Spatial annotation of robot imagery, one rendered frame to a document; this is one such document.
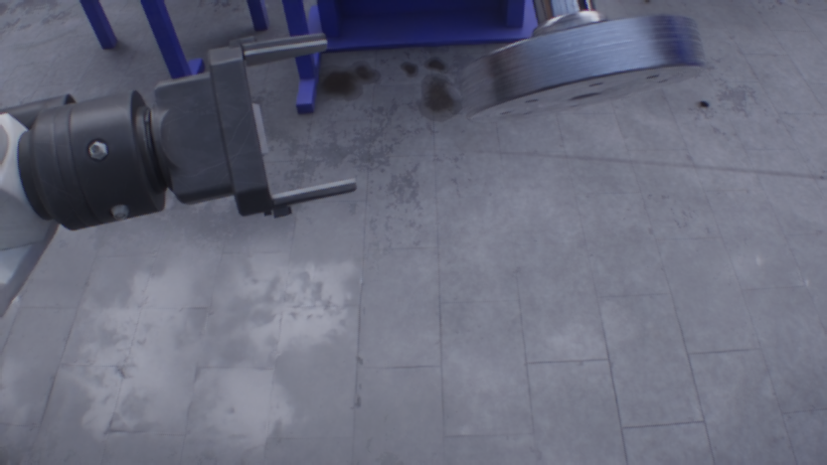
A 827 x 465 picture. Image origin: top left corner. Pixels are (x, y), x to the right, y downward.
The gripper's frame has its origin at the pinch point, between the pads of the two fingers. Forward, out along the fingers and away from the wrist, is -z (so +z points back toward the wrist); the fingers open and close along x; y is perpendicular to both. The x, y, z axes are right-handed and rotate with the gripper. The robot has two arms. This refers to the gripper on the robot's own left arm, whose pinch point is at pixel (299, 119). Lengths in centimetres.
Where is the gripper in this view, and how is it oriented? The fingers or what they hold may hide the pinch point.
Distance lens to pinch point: 43.6
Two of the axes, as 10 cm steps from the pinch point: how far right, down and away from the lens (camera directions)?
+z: -9.5, 2.1, -2.1
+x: -2.0, -9.8, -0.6
